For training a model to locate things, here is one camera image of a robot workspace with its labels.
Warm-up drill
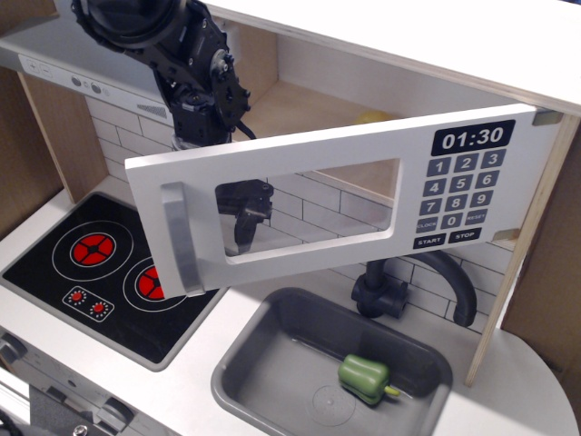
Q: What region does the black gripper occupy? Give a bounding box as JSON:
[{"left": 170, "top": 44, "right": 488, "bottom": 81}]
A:
[{"left": 215, "top": 179, "right": 274, "bottom": 253}]

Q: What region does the white toy microwave door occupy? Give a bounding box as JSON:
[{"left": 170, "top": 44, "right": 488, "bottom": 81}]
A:
[{"left": 125, "top": 104, "right": 546, "bottom": 298}]

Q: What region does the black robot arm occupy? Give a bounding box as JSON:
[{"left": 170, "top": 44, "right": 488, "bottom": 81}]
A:
[{"left": 71, "top": 1, "right": 255, "bottom": 150}]

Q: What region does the wooden microwave cabinet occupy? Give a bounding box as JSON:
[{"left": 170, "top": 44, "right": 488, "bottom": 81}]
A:
[{"left": 209, "top": 1, "right": 580, "bottom": 386}]

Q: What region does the dark grey toy faucet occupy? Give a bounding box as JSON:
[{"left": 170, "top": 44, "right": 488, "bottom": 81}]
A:
[{"left": 351, "top": 250, "right": 478, "bottom": 327}]

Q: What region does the grey toy sink basin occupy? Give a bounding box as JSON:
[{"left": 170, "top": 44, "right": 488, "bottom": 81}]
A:
[{"left": 212, "top": 288, "right": 453, "bottom": 435}]

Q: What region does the black toy stovetop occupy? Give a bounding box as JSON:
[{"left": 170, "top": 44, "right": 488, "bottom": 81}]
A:
[{"left": 1, "top": 193, "right": 223, "bottom": 372}]

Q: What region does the yellow toy food item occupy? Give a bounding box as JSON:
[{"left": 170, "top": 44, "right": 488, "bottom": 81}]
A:
[{"left": 354, "top": 110, "right": 394, "bottom": 124}]

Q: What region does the green toy bell pepper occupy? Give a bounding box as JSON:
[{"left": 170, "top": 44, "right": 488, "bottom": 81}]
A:
[{"left": 338, "top": 354, "right": 400, "bottom": 406}]

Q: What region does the grey oven control panel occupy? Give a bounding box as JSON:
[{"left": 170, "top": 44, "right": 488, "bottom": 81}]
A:
[{"left": 1, "top": 331, "right": 172, "bottom": 436}]

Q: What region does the grey range hood panel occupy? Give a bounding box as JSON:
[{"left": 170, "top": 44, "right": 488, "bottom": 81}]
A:
[{"left": 1, "top": 16, "right": 173, "bottom": 126}]

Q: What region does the grey microwave door handle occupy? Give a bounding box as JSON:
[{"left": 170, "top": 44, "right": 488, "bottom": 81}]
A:
[{"left": 161, "top": 183, "right": 205, "bottom": 298}]

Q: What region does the black cable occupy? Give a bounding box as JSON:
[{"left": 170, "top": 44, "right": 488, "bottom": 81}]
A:
[{"left": 0, "top": 408, "right": 24, "bottom": 436}]

